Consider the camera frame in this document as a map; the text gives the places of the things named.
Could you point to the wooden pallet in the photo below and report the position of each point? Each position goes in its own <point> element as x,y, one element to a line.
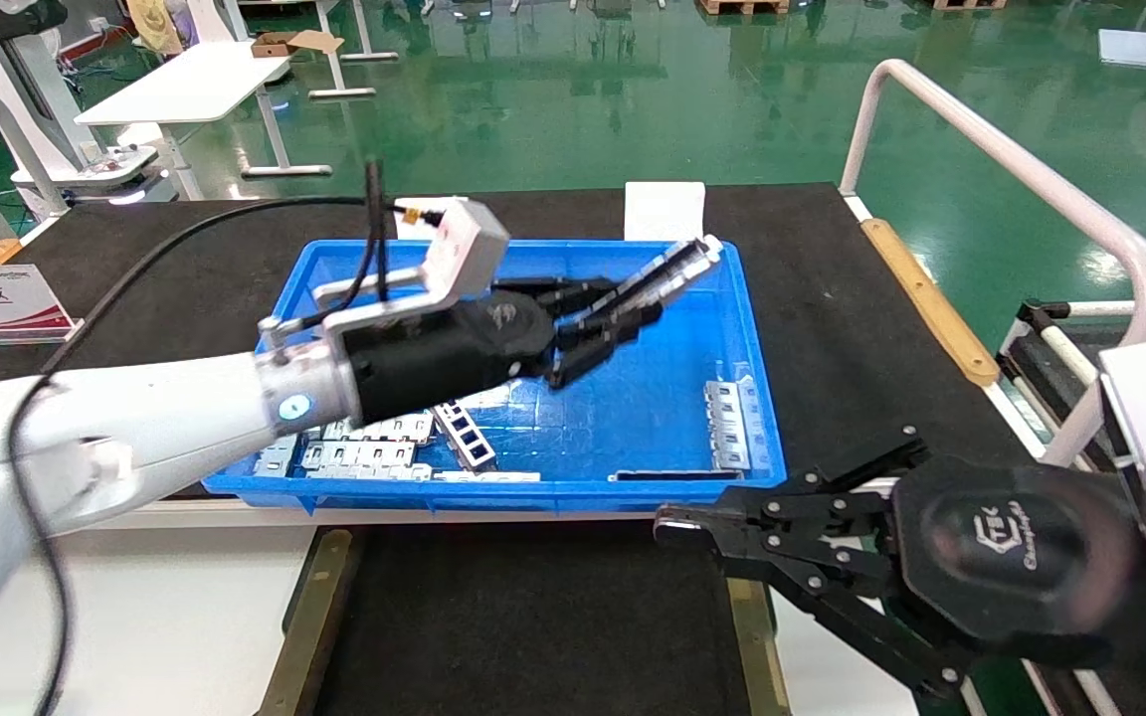
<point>742,6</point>

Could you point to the brass side rail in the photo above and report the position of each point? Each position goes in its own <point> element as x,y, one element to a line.
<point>757,646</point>
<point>309,617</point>

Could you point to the yellow garment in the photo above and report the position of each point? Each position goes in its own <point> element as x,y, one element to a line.
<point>157,25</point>

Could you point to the white work table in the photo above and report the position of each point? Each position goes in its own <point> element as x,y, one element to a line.
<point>185,85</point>

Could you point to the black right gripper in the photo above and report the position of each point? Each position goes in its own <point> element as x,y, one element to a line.
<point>1011,552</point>

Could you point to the white tube railing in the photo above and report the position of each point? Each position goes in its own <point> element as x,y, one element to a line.
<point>981,139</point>

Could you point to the silver metal channel part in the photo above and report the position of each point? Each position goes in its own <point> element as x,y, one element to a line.
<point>677,264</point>

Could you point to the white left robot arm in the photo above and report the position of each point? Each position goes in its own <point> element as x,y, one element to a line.
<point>135,428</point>

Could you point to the grey curved handrail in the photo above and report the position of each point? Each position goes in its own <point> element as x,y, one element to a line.
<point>24,149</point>

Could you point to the dark thin metal bar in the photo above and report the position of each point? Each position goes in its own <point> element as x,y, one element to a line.
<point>677,475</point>

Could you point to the white table frame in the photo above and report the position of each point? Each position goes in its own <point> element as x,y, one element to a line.
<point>342,92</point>

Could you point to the silver part with square holes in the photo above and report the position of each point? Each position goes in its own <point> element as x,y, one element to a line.
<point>464,438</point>

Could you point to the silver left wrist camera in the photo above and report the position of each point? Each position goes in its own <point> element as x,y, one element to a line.
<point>464,244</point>

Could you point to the open cardboard box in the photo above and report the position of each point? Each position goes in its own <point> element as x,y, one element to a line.
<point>289,43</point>

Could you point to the black cart frame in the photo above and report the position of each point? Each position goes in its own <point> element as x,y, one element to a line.
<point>1036,316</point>

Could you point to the white floor board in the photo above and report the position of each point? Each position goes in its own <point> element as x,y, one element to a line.
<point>1138,48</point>

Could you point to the black table mat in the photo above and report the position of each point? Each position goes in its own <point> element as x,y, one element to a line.
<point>832,298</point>

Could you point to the blue plastic bin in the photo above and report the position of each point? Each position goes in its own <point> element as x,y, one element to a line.
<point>653,418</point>

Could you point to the thin white metal bar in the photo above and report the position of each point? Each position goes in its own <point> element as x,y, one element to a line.
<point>488,476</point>

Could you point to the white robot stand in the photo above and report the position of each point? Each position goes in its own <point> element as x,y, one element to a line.
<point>36,99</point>

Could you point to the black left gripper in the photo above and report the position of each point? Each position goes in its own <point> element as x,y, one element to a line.
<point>444,348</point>

